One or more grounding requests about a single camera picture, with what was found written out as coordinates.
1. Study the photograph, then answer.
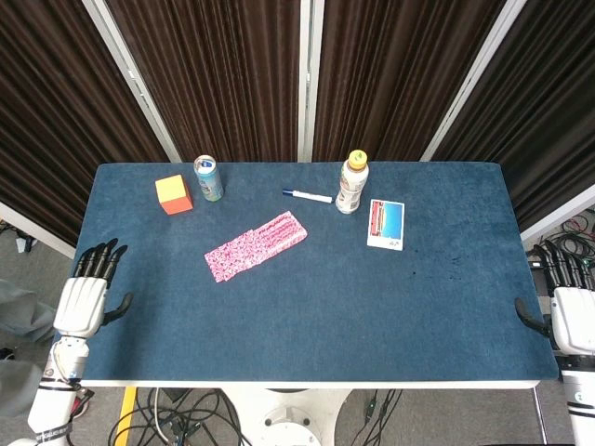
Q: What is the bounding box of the grey fabric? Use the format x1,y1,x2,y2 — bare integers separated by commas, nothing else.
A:
0,277,56,419

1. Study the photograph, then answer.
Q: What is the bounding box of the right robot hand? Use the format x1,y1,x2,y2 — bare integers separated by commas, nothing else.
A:
514,239,595,357

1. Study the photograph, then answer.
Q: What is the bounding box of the white partition frame rail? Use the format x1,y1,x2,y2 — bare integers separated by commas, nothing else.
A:
0,200,77,260
520,183,595,243

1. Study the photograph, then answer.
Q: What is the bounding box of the light blue drink can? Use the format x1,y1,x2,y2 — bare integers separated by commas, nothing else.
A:
193,154,225,203

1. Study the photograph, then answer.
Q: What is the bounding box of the white marker with blue cap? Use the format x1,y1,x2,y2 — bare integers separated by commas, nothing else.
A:
281,188,334,204

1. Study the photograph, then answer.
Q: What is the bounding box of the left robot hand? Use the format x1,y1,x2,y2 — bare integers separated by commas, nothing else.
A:
53,238,135,338

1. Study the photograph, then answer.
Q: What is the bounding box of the postcard with blue sky picture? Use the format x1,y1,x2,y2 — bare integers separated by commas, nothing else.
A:
365,198,405,252

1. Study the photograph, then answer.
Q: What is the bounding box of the pink white patterned cloth square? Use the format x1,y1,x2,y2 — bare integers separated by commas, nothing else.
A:
204,246,244,283

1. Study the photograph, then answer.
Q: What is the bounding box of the white bottle with yellow cap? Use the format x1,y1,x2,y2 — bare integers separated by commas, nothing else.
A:
335,149,371,216

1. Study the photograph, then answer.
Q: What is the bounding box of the yellow floor tape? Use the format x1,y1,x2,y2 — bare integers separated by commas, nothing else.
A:
112,386,139,446

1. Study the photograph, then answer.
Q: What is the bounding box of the white partition frame post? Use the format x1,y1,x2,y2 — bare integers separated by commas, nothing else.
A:
297,0,325,164
419,0,530,163
82,0,182,164

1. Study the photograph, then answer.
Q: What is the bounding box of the pink white patterned cloth strip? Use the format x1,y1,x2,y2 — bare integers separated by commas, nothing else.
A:
204,210,309,283

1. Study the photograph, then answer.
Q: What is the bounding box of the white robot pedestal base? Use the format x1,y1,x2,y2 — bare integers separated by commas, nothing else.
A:
221,387,350,446

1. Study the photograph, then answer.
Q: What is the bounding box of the dark brown pleated curtain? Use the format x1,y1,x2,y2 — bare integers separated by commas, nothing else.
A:
431,0,595,232
104,0,302,164
311,0,509,164
0,0,171,248

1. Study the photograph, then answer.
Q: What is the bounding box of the orange cube with yellow face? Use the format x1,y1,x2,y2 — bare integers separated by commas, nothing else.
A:
154,174,194,216

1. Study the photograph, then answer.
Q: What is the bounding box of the black cable bundle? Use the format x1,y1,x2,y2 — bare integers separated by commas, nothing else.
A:
343,388,403,446
109,387,252,446
527,207,595,273

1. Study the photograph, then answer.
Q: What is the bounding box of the blue fabric table cover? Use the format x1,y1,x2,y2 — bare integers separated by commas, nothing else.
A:
73,161,560,389

